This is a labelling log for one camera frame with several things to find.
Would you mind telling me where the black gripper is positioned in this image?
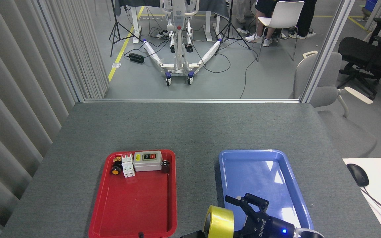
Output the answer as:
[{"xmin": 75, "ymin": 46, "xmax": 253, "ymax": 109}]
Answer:
[{"xmin": 179, "ymin": 193, "xmax": 295, "ymax": 238}]

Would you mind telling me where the yellow tape roll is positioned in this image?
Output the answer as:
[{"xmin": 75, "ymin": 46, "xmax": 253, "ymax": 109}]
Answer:
[{"xmin": 203, "ymin": 205, "xmax": 235, "ymax": 238}]

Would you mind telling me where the red plastic tray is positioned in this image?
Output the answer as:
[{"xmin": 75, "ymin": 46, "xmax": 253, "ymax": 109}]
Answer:
[{"xmin": 88, "ymin": 149, "xmax": 177, "ymax": 238}]

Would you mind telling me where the blue plastic tray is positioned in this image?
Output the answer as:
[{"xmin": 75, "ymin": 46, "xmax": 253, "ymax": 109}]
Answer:
[{"xmin": 219, "ymin": 149, "xmax": 314, "ymax": 238}]

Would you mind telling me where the white circuit breaker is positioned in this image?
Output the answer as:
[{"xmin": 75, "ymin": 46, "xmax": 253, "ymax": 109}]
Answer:
[{"xmin": 121, "ymin": 153, "xmax": 135, "ymax": 178}]

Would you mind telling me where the black button with orange cap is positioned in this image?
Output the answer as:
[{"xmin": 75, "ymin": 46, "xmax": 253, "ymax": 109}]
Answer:
[{"xmin": 111, "ymin": 158, "xmax": 122, "ymax": 175}]

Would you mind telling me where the black computer mouse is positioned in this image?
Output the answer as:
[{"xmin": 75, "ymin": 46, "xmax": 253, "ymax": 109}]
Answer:
[{"xmin": 347, "ymin": 163, "xmax": 369, "ymax": 187}]

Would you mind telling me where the grey office chair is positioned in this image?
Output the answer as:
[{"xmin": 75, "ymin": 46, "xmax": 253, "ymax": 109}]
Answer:
[{"xmin": 290, "ymin": 51, "xmax": 378, "ymax": 158}]

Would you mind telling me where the white wheeled stand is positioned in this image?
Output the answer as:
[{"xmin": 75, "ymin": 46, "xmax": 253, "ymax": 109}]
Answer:
[{"xmin": 142, "ymin": 0, "xmax": 223, "ymax": 87}]

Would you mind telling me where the grey slatted partition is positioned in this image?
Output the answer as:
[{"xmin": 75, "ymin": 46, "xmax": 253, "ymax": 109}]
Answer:
[{"xmin": 0, "ymin": 0, "xmax": 110, "ymax": 238}]

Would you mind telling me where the seated person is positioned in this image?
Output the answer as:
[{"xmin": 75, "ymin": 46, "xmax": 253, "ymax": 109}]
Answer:
[{"xmin": 244, "ymin": 0, "xmax": 292, "ymax": 47}]

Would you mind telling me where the black tripod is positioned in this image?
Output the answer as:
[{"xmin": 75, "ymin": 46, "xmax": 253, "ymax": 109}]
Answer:
[
  {"xmin": 215, "ymin": 0, "xmax": 251, "ymax": 56},
  {"xmin": 109, "ymin": 0, "xmax": 143, "ymax": 57}
]

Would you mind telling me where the black office chair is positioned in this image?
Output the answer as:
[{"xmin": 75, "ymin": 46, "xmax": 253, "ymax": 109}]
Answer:
[{"xmin": 338, "ymin": 18, "xmax": 381, "ymax": 99}]

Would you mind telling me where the white plastic chair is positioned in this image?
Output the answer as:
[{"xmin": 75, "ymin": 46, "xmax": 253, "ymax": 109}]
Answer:
[{"xmin": 252, "ymin": 1, "xmax": 305, "ymax": 62}]

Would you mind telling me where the dark topped white desk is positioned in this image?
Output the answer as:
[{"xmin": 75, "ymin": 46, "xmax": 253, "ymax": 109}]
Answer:
[{"xmin": 114, "ymin": 0, "xmax": 234, "ymax": 42}]

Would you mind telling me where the standing person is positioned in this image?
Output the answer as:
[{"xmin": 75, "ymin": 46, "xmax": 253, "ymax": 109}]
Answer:
[{"xmin": 289, "ymin": 0, "xmax": 318, "ymax": 39}]

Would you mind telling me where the blue bin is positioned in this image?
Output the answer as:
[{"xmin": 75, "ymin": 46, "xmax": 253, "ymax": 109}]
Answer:
[{"xmin": 365, "ymin": 0, "xmax": 378, "ymax": 14}]

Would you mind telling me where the grey push button switch box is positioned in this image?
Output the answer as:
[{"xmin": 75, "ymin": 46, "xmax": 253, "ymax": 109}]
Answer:
[{"xmin": 133, "ymin": 151, "xmax": 162, "ymax": 172}]

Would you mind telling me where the silver frame rail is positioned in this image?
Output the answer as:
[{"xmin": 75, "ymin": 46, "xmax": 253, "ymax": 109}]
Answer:
[{"xmin": 84, "ymin": 99, "xmax": 300, "ymax": 103}]

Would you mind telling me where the black floor cable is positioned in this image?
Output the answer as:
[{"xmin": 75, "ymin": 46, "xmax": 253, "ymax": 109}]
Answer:
[{"xmin": 239, "ymin": 50, "xmax": 259, "ymax": 99}]

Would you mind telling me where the silver frame post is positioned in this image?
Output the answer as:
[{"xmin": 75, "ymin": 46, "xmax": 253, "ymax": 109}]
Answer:
[{"xmin": 300, "ymin": 0, "xmax": 356, "ymax": 103}]

